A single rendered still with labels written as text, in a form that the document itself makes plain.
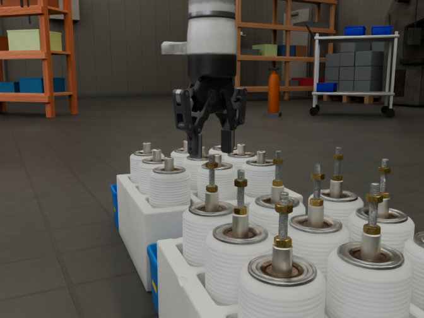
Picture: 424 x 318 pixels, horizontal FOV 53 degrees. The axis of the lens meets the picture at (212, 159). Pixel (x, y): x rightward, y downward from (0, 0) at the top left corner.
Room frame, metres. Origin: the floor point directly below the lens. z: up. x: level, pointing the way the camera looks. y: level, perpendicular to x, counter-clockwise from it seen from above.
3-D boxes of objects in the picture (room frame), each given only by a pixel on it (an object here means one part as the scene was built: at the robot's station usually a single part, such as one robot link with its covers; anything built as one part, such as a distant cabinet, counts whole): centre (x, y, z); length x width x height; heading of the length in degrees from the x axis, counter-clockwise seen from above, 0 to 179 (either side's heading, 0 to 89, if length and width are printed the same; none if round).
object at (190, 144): (0.63, 0.03, 0.37); 0.03 x 0.01 x 0.05; 134
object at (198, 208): (0.66, 0.00, 0.25); 0.08 x 0.08 x 0.01
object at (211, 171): (0.66, 0.00, 0.30); 0.01 x 0.01 x 0.08
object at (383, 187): (0.63, -0.26, 0.30); 0.01 x 0.01 x 0.08
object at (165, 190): (0.96, 0.10, 0.16); 0.10 x 0.10 x 0.18
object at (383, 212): (0.63, -0.26, 0.26); 0.02 x 0.02 x 0.03
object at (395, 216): (0.63, -0.26, 0.25); 0.08 x 0.08 x 0.01
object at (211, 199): (0.66, 0.00, 0.26); 0.02 x 0.02 x 0.03
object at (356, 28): (5.36, -1.69, 0.55); 1.11 x 0.65 x 1.09; 79
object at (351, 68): (8.42, -2.90, 0.59); 1.20 x 0.80 x 1.19; 27
